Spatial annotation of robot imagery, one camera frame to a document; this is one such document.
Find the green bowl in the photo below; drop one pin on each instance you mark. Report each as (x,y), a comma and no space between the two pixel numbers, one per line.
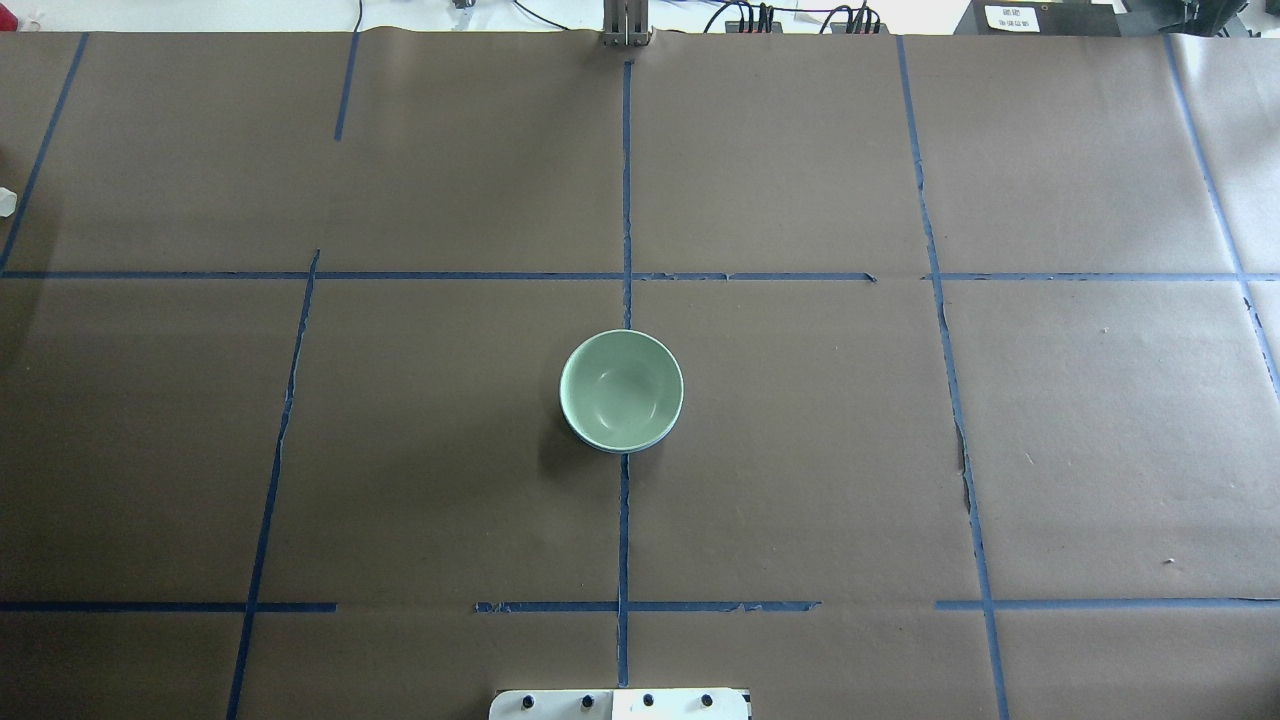
(621,379)

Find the blue bowl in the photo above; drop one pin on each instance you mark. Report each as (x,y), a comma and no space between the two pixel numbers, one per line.
(621,441)

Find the white mounting pillar with base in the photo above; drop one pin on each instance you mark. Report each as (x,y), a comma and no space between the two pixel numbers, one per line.
(624,703)

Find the black orange connector block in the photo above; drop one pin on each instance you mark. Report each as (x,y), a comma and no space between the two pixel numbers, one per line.
(752,19)
(846,19)

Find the black power adapter box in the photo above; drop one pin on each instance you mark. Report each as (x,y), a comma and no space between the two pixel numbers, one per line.
(1043,18)

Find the aluminium frame post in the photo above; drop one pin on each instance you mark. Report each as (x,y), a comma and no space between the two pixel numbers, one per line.
(626,23)

